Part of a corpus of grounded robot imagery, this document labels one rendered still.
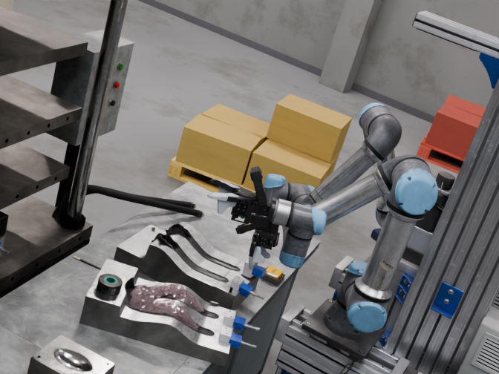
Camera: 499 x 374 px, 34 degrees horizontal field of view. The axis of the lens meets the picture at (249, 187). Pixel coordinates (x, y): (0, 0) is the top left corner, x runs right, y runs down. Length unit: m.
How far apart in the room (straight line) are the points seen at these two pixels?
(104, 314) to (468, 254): 1.19
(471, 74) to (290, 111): 3.51
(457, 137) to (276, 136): 2.38
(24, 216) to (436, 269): 1.62
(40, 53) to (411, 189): 1.31
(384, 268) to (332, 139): 3.41
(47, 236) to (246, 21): 6.82
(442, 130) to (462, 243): 5.17
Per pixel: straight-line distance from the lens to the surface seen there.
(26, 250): 3.15
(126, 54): 3.43
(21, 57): 2.77
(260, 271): 3.07
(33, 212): 3.40
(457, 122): 7.74
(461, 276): 2.69
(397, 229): 2.38
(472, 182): 2.59
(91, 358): 2.55
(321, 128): 5.78
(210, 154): 5.70
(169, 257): 3.03
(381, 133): 2.86
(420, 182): 2.30
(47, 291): 2.92
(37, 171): 3.15
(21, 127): 2.87
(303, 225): 2.36
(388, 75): 9.19
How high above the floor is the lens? 2.43
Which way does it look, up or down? 24 degrees down
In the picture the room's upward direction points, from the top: 17 degrees clockwise
